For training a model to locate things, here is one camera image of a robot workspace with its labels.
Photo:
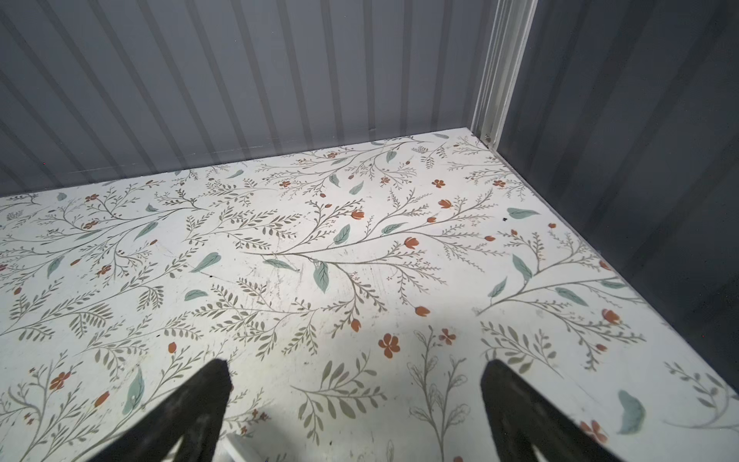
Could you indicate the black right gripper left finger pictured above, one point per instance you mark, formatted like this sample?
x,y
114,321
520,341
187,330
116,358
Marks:
x,y
189,420

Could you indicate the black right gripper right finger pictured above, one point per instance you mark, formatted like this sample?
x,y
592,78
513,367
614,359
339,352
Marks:
x,y
524,423

